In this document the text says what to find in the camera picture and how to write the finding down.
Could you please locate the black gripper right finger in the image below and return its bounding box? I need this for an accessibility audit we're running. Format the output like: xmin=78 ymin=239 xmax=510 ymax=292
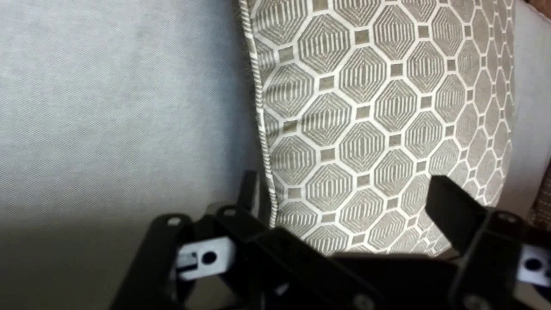
xmin=427 ymin=174 xmax=551 ymax=310

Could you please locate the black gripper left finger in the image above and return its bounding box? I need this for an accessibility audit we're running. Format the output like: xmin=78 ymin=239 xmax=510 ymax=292
xmin=110 ymin=168 xmax=272 ymax=310

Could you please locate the big beige patterned pillow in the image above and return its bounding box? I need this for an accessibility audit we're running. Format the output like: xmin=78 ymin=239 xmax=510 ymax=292
xmin=238 ymin=0 xmax=518 ymax=258

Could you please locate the grey fabric couch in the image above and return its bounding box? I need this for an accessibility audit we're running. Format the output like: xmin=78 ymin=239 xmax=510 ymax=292
xmin=0 ymin=0 xmax=551 ymax=310

